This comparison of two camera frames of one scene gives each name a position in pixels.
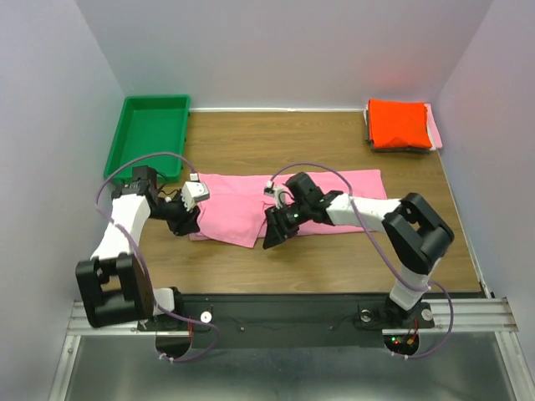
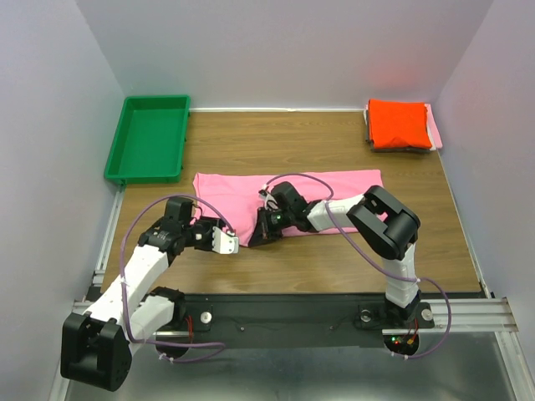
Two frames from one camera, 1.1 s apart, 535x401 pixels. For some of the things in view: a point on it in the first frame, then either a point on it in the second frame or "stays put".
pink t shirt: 237,205 stays put
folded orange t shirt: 398,124 stays put
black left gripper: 187,222 → 209,223
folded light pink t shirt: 433,129 stays put
